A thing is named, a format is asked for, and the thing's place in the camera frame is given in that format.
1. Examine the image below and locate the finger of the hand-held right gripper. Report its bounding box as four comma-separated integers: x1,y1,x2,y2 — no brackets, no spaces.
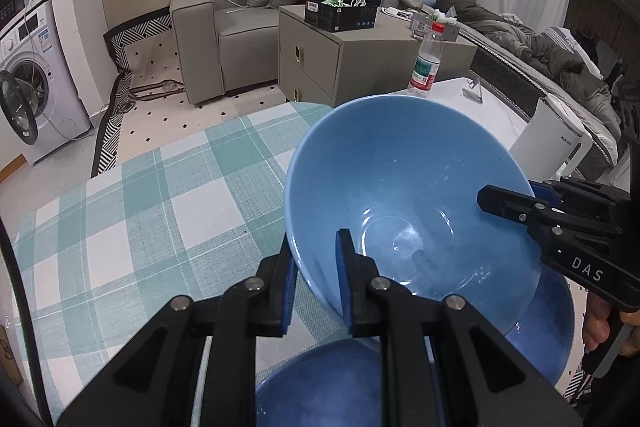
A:
530,177,632,208
476,184,562,241

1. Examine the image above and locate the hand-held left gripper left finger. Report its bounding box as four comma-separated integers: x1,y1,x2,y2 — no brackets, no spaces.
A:
56,231,301,427

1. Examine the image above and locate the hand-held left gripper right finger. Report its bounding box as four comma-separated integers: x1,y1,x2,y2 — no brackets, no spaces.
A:
335,228,583,427

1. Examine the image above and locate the blue ceramic bowl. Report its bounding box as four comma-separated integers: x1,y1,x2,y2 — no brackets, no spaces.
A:
255,338,446,427
502,267,576,385
284,94,543,338

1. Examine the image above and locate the person's right hand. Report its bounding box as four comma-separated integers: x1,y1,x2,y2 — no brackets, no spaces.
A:
582,293,640,358

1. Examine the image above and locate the white electric kettle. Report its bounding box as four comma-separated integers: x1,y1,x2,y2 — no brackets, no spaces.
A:
509,94,594,182

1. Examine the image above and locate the white side table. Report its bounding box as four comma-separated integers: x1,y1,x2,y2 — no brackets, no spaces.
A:
400,77,548,148

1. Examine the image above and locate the grey blanket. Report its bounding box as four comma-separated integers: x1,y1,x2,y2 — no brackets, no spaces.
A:
445,0,621,142

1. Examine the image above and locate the clear plastic water bottle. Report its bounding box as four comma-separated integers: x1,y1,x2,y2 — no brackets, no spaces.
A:
407,22,446,98

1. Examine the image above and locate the teal checked tablecloth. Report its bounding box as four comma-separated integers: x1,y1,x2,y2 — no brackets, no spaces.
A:
10,99,591,427

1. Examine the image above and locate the grey nightstand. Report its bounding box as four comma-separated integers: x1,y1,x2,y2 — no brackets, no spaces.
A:
277,4,478,105

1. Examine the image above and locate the black and white patterned mat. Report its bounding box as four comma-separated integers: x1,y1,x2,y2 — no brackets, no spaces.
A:
90,7,331,178

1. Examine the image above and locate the black cardboard box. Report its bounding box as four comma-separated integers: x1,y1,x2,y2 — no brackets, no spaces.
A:
305,0,379,32

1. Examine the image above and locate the grey sofa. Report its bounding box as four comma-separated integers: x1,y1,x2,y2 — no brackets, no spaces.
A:
170,0,478,105

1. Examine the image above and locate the white washing machine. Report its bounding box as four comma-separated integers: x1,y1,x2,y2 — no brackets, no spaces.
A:
0,0,93,166

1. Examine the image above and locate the black pressure cooker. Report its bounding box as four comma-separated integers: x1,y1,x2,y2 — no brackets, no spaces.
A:
0,0,23,25

